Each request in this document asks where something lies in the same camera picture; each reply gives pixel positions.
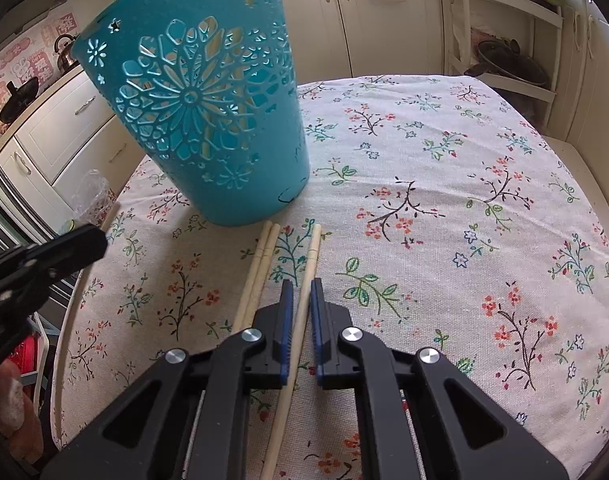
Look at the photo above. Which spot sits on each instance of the floral tablecloth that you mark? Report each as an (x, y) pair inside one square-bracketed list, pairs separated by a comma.
[(446, 220)]

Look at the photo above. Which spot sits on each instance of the single cream chopstick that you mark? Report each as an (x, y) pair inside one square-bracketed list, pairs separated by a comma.
[(279, 426)]

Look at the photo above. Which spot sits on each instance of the white lower kitchen cabinets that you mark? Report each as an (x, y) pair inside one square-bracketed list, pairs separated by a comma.
[(68, 129)]

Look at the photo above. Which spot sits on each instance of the cream chopstick of bundle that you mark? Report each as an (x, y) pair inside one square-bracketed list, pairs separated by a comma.
[(251, 277), (262, 275)]

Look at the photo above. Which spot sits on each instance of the white shelf rack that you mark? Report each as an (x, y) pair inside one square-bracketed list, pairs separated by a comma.
[(534, 28)]

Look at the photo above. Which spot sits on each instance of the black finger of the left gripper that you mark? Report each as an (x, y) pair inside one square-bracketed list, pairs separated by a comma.
[(41, 266)]

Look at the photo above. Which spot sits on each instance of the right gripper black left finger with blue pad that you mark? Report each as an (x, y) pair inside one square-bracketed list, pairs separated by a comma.
[(187, 416)]

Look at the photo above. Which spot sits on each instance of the black wok on stove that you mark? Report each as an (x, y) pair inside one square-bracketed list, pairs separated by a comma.
[(20, 99)]

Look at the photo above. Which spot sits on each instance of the clear plastic bag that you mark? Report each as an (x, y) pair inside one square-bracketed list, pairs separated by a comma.
[(93, 200)]

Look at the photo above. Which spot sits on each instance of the steel kettle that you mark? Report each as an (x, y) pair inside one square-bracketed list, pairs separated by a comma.
[(63, 50)]

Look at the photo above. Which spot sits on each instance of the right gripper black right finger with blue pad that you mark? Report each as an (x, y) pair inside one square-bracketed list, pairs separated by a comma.
[(419, 417)]

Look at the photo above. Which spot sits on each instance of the person's left hand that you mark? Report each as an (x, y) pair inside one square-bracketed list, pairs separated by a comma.
[(19, 425)]

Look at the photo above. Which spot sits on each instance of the teal perforated plastic basket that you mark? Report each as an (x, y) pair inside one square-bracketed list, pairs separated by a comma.
[(207, 88)]

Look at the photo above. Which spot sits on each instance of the dark pan on rack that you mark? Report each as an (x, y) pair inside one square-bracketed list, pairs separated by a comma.
[(497, 57)]

